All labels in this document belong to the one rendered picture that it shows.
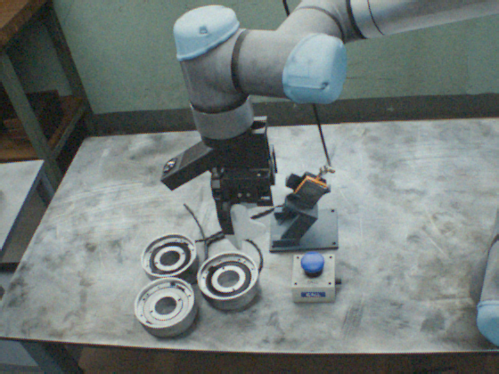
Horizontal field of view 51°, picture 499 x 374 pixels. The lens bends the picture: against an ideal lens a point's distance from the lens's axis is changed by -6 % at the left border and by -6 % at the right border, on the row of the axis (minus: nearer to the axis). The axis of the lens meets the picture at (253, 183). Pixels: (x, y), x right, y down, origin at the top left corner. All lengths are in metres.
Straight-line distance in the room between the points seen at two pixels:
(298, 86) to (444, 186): 0.61
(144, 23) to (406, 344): 2.00
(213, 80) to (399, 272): 0.51
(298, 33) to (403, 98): 2.05
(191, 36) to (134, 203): 0.65
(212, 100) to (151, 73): 2.05
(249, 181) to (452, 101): 2.04
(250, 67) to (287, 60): 0.04
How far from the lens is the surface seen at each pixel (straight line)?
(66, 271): 1.12
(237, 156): 0.72
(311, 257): 0.90
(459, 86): 2.64
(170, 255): 1.04
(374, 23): 0.66
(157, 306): 0.97
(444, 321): 0.92
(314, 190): 0.96
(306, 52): 0.57
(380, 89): 2.60
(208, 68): 0.62
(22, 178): 1.64
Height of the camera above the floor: 1.56
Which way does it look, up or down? 41 degrees down
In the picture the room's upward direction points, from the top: 11 degrees counter-clockwise
